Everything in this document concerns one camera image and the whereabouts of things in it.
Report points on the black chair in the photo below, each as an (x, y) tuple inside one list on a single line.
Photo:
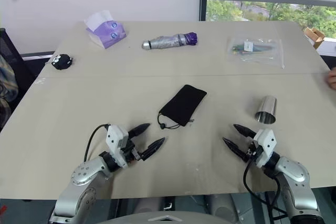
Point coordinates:
[(11, 51)]

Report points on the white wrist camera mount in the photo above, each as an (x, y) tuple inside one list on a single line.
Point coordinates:
[(266, 142), (115, 136)]

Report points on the stainless steel cup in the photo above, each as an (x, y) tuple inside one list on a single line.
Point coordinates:
[(266, 106)]

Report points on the folded silver purple umbrella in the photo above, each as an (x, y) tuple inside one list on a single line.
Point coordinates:
[(168, 41)]

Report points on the clear zip bag with items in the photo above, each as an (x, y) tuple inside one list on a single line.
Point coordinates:
[(256, 51)]

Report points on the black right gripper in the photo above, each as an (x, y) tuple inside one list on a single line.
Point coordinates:
[(251, 152)]

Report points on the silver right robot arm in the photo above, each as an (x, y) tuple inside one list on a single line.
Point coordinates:
[(294, 171)]

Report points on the bystander bare hand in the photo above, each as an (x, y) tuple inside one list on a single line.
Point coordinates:
[(333, 78)]

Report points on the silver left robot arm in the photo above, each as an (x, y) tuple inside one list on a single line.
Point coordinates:
[(84, 174)]

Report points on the open cardboard box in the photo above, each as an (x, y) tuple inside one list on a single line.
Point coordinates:
[(315, 36)]

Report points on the dark rounded shape under table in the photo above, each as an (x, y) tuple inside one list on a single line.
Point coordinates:
[(223, 208)]

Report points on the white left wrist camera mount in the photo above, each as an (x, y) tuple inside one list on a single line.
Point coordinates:
[(115, 136)]

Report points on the grey robot torso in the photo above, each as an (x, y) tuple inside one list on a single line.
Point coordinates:
[(168, 217)]

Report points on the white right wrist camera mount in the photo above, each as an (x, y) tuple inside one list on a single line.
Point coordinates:
[(266, 142)]

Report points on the plaid clothed bystander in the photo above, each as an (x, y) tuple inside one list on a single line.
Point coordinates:
[(6, 82)]

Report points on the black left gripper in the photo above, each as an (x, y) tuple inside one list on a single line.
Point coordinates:
[(130, 151)]

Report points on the black round white-dotted object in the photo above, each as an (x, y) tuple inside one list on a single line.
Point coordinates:
[(61, 62)]

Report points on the purple tissue pack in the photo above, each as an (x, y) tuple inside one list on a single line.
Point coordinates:
[(107, 33)]

